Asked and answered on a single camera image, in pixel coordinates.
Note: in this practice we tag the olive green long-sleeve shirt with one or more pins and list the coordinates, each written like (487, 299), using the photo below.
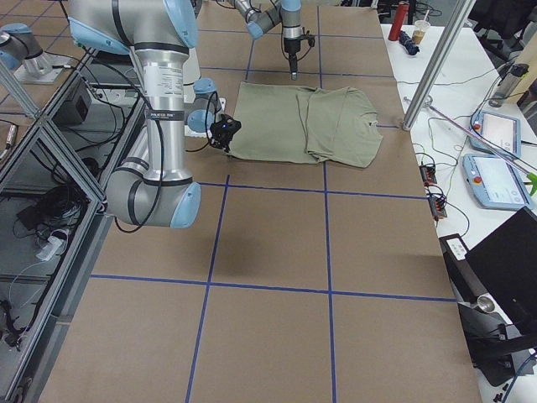
(305, 125)

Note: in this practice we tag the black monitor stand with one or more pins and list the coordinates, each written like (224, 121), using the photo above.
(497, 348)

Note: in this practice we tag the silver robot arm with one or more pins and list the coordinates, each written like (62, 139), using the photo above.
(286, 13)
(152, 186)

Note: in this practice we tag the upper teach pendant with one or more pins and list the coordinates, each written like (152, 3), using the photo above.
(500, 131)

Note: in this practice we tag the small electronics board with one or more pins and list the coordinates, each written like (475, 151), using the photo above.
(428, 175)

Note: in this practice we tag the teach pendant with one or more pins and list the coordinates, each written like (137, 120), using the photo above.
(500, 131)
(495, 184)

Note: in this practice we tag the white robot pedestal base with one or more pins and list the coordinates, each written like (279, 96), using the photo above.
(202, 103)

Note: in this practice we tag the black power box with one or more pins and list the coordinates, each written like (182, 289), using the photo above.
(75, 107)

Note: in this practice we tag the lower teach pendant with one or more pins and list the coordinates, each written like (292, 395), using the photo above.
(495, 184)

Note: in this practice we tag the reacher grabber stick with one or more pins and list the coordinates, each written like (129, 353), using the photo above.
(508, 157)

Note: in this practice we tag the grey water bottle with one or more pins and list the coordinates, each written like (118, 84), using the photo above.
(508, 84)

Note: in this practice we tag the aluminium frame post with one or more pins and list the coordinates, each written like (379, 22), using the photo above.
(437, 60)

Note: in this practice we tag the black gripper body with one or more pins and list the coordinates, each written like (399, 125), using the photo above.
(290, 46)
(217, 128)

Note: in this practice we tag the iced coffee cup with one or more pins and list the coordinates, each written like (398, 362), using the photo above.
(420, 28)

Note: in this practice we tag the black laptop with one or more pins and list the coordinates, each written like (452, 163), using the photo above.
(505, 263)

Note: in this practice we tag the folded navy umbrella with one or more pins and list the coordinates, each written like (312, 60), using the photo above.
(409, 45)

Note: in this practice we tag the red water bottle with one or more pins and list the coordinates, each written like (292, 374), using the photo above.
(396, 26)

